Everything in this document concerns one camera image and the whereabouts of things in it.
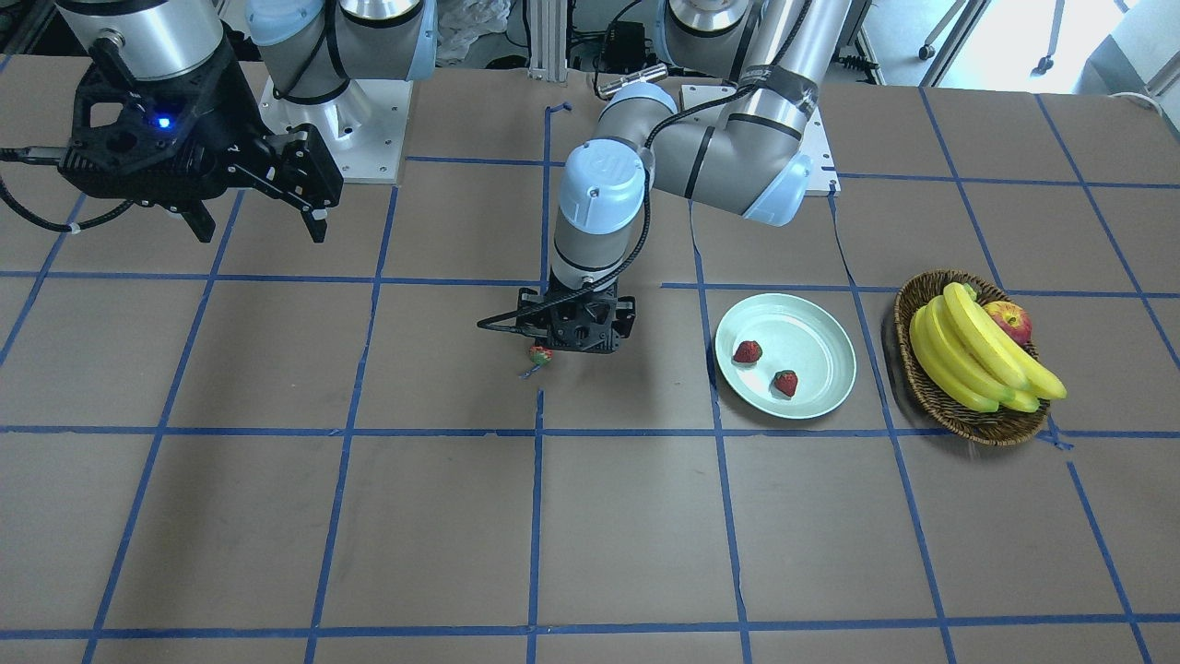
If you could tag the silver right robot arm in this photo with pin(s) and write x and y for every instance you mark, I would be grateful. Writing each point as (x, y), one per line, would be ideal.
(184, 46)

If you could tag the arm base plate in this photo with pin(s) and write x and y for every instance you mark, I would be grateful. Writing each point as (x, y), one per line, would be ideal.
(365, 127)
(815, 143)

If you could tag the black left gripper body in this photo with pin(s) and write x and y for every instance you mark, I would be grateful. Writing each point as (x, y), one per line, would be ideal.
(626, 314)

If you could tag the yellow banana bunch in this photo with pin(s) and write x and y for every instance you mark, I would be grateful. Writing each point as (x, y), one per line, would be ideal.
(967, 354)

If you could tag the red apple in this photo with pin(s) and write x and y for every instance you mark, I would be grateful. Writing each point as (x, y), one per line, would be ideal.
(1012, 319)

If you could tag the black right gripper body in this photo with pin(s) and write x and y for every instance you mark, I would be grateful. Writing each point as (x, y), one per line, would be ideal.
(224, 140)

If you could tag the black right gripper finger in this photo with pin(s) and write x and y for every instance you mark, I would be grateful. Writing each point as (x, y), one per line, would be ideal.
(315, 220)
(200, 222)

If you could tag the red strawberry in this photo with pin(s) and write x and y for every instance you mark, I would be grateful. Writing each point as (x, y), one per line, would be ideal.
(539, 355)
(786, 383)
(747, 352)

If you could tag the pale green plate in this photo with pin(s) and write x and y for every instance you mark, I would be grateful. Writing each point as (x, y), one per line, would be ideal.
(794, 334)

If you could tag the wicker basket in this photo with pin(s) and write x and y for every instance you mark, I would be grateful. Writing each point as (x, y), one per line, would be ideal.
(918, 396)

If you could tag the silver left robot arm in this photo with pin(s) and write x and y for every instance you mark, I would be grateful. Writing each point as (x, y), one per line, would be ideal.
(741, 153)

